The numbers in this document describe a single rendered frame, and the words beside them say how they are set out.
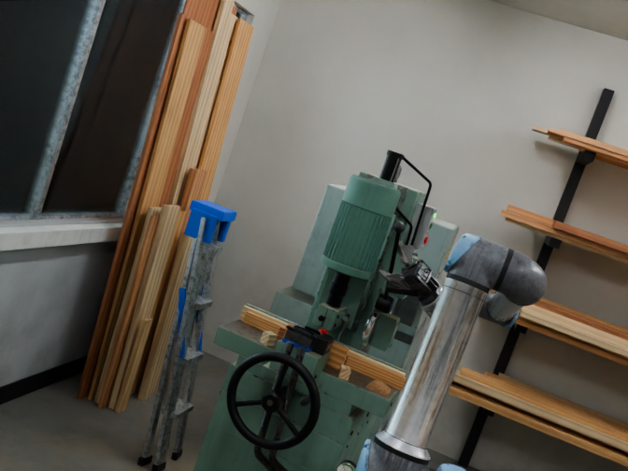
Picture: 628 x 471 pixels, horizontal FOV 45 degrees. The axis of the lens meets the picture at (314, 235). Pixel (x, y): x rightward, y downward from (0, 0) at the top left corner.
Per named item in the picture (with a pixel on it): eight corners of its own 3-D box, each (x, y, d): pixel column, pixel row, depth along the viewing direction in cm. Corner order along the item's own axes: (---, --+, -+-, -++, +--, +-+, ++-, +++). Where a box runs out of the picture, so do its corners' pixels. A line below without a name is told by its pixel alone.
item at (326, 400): (235, 365, 243) (238, 354, 243) (258, 354, 264) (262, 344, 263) (348, 417, 233) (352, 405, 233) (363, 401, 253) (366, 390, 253)
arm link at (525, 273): (562, 262, 188) (520, 303, 253) (514, 244, 190) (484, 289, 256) (546, 305, 186) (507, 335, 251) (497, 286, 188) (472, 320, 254)
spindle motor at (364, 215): (313, 263, 243) (345, 171, 240) (327, 260, 260) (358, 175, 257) (363, 282, 239) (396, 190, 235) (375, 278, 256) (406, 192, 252)
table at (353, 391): (199, 347, 237) (205, 329, 236) (236, 333, 266) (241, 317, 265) (378, 427, 221) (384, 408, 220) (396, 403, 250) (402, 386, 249)
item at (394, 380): (242, 321, 259) (246, 311, 259) (244, 321, 261) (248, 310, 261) (422, 400, 242) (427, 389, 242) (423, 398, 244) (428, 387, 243)
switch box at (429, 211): (403, 244, 271) (418, 203, 269) (406, 244, 281) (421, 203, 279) (419, 250, 269) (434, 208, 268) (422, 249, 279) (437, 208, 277)
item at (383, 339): (361, 342, 264) (373, 310, 262) (365, 338, 270) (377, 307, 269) (386, 352, 261) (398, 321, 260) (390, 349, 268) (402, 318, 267)
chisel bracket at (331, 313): (309, 327, 248) (318, 304, 247) (321, 321, 261) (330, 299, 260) (330, 335, 246) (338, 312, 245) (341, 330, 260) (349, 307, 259)
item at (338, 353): (280, 345, 248) (288, 323, 247) (281, 344, 250) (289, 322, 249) (340, 371, 242) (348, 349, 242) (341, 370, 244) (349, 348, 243)
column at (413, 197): (292, 357, 274) (358, 169, 266) (309, 348, 296) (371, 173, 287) (348, 382, 269) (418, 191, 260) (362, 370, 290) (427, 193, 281)
